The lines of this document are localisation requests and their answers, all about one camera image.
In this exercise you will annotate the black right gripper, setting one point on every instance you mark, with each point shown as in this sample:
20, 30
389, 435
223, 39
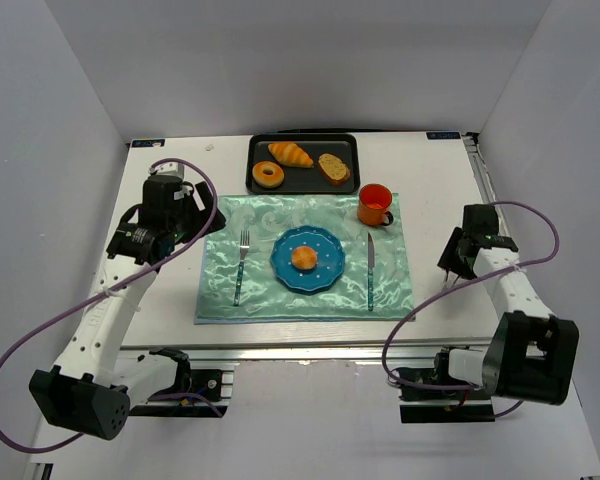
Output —
453, 255

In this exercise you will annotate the black baking tray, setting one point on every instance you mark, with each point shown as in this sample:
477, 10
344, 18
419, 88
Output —
301, 181

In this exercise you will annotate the aluminium table frame rail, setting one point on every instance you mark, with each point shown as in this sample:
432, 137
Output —
481, 174

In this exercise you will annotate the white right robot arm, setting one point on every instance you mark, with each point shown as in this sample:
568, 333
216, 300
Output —
532, 353

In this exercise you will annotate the small round bun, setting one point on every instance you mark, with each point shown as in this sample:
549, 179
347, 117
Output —
304, 258

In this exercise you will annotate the orange enamel mug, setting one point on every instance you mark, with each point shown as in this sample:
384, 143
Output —
374, 205

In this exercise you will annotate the croissant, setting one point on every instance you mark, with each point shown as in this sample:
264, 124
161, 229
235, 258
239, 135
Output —
290, 154

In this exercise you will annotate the blue dotted plate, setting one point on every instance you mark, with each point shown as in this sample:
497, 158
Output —
330, 259

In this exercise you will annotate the knife with teal handle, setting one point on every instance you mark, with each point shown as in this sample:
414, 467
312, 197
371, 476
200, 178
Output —
370, 272

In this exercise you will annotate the metal serving tongs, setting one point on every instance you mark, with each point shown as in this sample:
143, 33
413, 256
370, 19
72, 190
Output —
450, 283

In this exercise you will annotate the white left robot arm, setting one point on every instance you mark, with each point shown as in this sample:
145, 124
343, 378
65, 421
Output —
83, 392

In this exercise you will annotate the blue label left corner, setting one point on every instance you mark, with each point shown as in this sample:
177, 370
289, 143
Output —
148, 143

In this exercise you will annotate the green satin placemat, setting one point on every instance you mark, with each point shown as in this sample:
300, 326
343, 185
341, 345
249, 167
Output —
265, 299

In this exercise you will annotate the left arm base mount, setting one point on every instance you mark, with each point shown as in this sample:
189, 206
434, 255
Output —
208, 390

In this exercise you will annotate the glazed donut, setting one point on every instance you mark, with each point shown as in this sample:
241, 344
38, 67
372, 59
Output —
268, 174

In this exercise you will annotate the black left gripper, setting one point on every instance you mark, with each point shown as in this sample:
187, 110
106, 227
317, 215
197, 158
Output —
202, 211

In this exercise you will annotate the bread slice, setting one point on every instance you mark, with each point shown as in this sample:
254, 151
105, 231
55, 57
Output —
333, 169

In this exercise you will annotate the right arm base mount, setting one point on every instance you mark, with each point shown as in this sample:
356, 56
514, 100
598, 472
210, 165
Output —
421, 406

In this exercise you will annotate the fork with teal handle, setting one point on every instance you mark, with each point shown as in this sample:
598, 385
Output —
244, 247

